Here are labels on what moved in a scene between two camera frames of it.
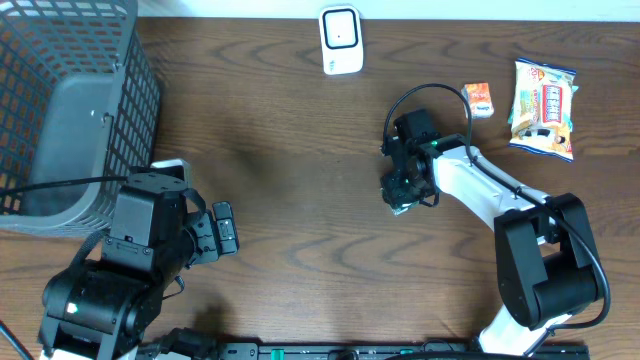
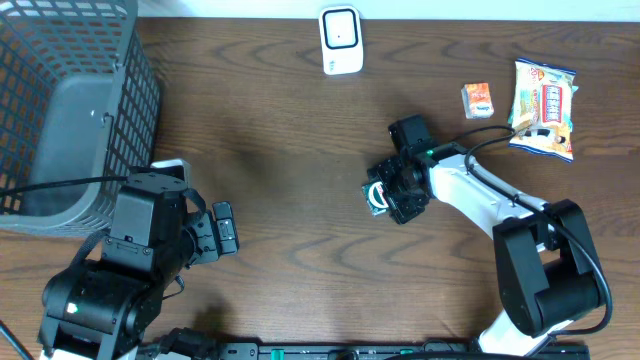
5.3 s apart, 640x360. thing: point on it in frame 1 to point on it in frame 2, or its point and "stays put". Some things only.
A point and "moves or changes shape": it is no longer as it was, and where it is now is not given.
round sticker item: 396,210 moves or changes shape
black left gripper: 223,229 stays put
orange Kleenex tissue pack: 479,100 stays put
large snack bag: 541,111 stays put
